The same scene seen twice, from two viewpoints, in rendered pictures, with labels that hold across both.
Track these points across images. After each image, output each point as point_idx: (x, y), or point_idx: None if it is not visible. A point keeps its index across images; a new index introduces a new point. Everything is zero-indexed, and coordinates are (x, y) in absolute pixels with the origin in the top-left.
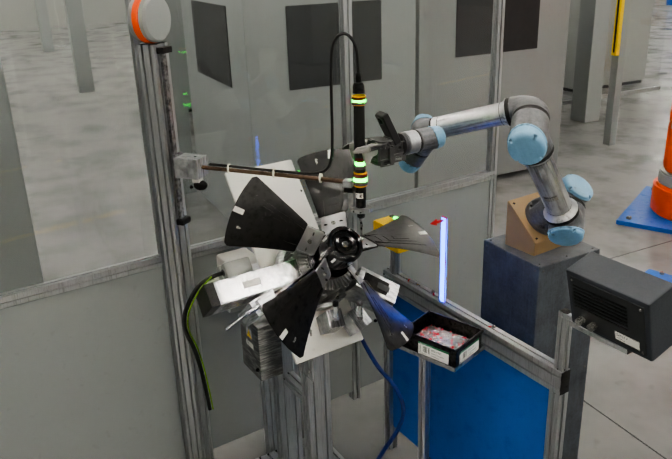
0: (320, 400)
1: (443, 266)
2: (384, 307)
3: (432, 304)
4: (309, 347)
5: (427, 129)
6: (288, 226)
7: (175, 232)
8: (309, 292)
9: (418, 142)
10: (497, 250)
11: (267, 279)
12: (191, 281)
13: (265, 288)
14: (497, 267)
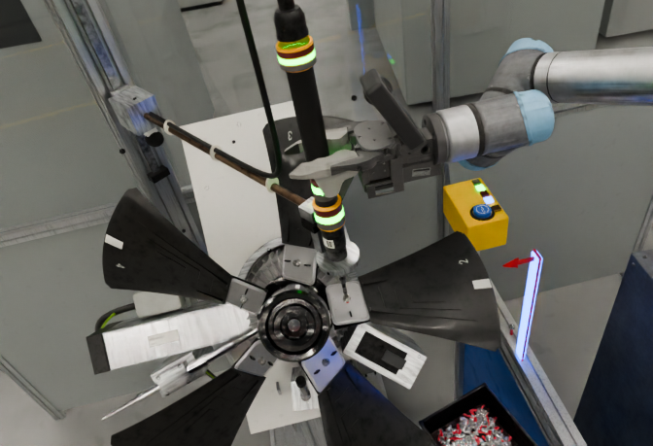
0: (321, 430)
1: (526, 320)
2: (363, 432)
3: (505, 347)
4: (274, 411)
5: (505, 106)
6: (200, 275)
7: (148, 189)
8: (220, 400)
9: (470, 143)
10: (651, 285)
11: (190, 333)
12: (194, 236)
13: (185, 348)
14: (644, 307)
